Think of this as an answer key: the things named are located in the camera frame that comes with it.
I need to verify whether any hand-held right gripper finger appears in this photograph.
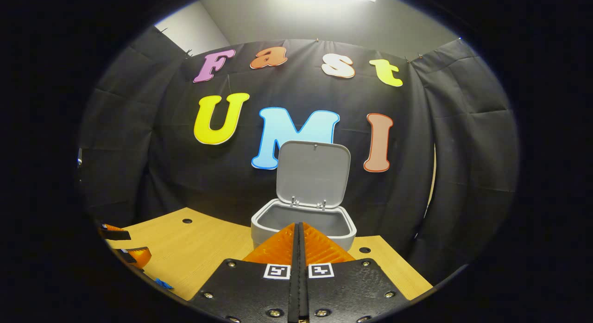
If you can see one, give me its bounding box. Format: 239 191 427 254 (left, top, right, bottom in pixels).
299 222 413 323
190 222 300 323

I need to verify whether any white desktop garbage bin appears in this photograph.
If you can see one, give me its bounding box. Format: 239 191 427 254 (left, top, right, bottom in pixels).
251 140 357 252

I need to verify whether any black backdrop cloth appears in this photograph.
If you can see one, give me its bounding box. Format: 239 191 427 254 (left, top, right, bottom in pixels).
76 26 518 284

